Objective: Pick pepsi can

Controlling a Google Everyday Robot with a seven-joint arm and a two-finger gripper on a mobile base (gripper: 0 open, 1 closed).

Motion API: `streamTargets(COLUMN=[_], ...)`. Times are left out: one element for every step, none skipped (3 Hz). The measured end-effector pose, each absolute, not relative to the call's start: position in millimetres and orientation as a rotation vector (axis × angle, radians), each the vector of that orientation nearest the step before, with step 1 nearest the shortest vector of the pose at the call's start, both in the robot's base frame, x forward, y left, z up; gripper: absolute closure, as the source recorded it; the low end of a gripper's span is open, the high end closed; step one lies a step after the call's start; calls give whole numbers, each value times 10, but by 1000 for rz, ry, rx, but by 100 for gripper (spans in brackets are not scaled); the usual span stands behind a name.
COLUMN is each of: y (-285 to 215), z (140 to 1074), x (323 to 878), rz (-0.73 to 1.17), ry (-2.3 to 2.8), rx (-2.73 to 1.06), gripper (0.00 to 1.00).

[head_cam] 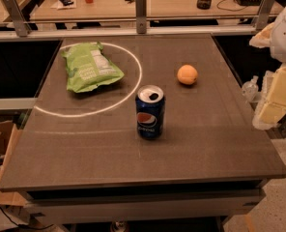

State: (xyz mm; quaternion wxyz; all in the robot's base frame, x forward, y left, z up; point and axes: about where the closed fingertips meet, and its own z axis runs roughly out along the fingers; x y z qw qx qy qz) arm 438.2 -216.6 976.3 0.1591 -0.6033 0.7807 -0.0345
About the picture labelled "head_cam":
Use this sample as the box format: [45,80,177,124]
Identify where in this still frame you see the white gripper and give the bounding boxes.
[249,7,286,130]

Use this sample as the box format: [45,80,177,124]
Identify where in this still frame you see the blue pepsi can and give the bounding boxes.
[135,85,165,139]

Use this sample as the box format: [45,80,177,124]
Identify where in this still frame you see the clear glass bottle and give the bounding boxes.
[242,75,259,102]

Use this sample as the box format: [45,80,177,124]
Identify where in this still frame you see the orange fruit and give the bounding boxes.
[177,65,198,85]

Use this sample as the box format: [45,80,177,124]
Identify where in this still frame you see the black mesh cup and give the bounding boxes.
[197,0,212,10]

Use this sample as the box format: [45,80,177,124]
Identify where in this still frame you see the green chip bag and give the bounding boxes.
[62,43,124,94]

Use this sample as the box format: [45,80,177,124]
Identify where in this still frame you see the wooden back desk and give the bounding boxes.
[31,0,259,22]

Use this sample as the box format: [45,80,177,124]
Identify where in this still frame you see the right metal bracket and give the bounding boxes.
[252,0,275,31]

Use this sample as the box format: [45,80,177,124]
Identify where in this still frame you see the metal bracket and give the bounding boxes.
[2,0,31,37]
[135,0,147,34]
[252,0,275,31]

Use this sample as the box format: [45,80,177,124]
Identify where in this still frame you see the black cable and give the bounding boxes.
[215,0,247,13]

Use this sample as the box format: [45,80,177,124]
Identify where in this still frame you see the middle metal bracket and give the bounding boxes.
[135,0,147,34]

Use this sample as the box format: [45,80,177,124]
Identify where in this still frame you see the left metal bracket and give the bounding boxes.
[2,0,31,37]

